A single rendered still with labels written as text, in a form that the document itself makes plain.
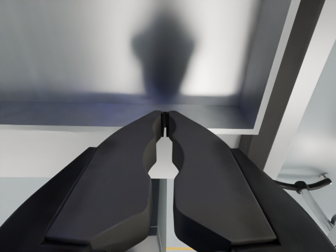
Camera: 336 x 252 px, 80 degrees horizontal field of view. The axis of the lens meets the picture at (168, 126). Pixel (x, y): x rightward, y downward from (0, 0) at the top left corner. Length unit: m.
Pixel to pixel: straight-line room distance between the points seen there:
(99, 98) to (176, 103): 0.06
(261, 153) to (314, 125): 1.32
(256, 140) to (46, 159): 0.19
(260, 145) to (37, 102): 0.17
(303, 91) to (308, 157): 1.47
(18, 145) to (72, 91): 0.08
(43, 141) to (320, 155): 1.62
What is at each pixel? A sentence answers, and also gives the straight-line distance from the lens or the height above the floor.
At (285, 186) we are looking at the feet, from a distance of 1.58.
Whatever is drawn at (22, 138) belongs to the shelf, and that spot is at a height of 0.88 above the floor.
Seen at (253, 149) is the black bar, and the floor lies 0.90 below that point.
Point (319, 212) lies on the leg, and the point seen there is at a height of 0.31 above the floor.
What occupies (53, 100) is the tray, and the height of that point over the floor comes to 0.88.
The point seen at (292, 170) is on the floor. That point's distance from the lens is 1.68.
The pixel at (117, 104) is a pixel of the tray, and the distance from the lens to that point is 0.16.
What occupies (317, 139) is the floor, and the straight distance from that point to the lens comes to 1.57.
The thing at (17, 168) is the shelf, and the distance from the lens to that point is 0.25.
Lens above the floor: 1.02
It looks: 57 degrees down
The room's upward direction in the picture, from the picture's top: 179 degrees counter-clockwise
